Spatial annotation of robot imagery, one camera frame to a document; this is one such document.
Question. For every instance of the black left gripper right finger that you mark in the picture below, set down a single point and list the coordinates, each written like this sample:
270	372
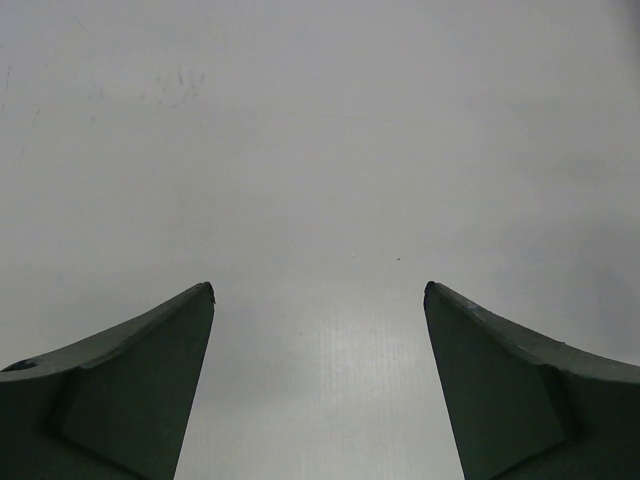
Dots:
522	405

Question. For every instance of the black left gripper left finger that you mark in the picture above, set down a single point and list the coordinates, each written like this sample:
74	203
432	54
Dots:
114	405

